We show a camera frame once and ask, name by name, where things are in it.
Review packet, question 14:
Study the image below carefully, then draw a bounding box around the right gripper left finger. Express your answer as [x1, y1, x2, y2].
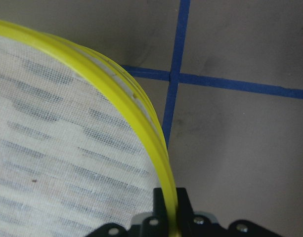
[139, 188, 169, 237]

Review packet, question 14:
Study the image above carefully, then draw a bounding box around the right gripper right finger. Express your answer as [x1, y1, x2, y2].
[176, 188, 197, 237]

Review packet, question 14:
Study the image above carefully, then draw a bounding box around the side yellow steamer basket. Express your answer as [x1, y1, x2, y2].
[0, 20, 178, 237]

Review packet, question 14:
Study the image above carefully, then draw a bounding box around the center yellow steamer basket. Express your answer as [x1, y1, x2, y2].
[42, 33, 171, 158]

